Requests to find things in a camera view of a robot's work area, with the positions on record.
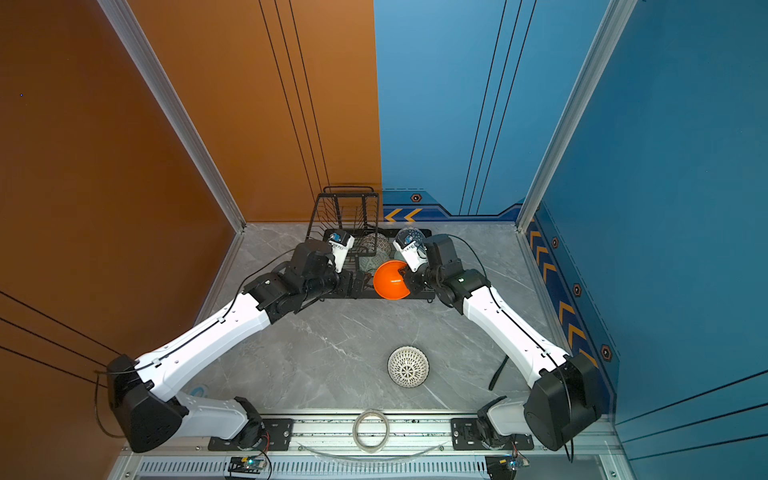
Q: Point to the green geometric patterned bowl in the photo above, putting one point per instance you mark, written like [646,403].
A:
[370,264]

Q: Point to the blue triangle patterned bowl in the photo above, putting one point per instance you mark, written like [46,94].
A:
[409,235]

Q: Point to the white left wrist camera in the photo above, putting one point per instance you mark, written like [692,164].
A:
[341,243]

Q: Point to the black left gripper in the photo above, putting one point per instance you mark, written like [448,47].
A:
[346,289]

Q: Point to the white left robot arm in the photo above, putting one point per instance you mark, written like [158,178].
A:
[145,394]

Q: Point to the brown patterned bowl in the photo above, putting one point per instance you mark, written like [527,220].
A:
[372,243]

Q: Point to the aluminium corner post left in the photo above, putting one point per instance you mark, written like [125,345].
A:
[127,27]

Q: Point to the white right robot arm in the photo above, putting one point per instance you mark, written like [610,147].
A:
[565,392]

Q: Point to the green circuit board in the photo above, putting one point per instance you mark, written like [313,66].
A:
[248,467]
[505,467]

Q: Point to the clear coiled tube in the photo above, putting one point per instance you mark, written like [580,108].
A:
[371,431]

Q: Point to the right green circuit board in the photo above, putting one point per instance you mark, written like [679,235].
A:
[505,467]

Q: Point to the aluminium corner post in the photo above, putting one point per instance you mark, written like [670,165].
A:
[127,27]
[610,30]

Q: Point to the left green circuit board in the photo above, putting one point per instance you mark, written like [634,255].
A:
[248,467]

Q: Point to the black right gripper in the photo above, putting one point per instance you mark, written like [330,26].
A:
[413,286]

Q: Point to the orange bowl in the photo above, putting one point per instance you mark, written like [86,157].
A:
[389,282]

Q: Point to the black wire dish rack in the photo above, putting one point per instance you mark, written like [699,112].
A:
[346,219]

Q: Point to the red starburst patterned bowl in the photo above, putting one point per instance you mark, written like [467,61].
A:
[408,367]

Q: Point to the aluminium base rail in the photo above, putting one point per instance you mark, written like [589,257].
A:
[394,444]

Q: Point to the aluminium corner post right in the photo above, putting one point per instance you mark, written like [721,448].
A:
[610,30]

